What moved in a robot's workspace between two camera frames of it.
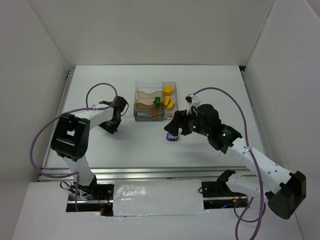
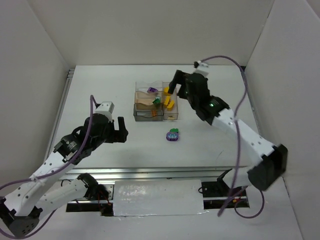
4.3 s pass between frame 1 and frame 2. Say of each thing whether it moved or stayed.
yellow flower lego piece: stayed
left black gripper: moved
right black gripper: moved
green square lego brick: stayed
